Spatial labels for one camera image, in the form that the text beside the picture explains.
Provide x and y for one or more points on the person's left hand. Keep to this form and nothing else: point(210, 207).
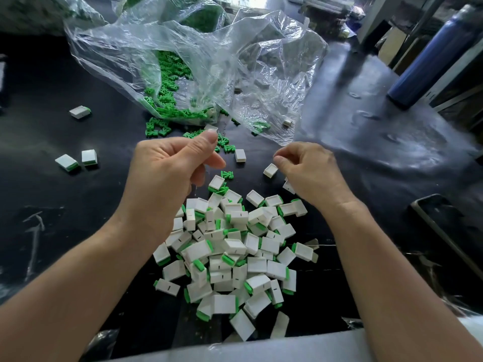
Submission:
point(166, 184)

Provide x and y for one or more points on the person's right forearm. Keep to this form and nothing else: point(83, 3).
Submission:
point(411, 286)

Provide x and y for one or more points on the assembled white-green part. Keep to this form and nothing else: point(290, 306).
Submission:
point(167, 287)
point(67, 163)
point(89, 157)
point(80, 112)

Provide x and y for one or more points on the pile of assembled white-green pieces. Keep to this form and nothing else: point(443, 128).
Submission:
point(230, 256)

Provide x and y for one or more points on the brown cardboard box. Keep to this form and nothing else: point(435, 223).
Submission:
point(392, 45)

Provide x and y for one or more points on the person's left forearm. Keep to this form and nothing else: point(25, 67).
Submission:
point(64, 297)

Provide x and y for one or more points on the person's right hand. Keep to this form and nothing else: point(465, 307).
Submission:
point(313, 177)

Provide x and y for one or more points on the black smartphone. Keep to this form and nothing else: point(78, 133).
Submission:
point(449, 236)

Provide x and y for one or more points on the pile of green clips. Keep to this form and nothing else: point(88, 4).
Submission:
point(170, 90)

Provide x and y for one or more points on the plastic bag full of green pieces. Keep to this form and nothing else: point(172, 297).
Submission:
point(192, 7)

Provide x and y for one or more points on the white metal frame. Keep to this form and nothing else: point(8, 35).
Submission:
point(375, 11)

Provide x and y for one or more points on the grey machine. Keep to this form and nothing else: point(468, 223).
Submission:
point(328, 3)

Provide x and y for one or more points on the large bag of assembled pieces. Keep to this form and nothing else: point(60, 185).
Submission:
point(39, 9)

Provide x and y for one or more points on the clear plastic bag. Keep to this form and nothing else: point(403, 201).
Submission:
point(285, 50)

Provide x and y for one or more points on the empty white shell right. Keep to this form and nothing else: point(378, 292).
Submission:
point(312, 243)

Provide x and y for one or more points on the blue cylinder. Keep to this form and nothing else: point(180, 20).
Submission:
point(434, 58)

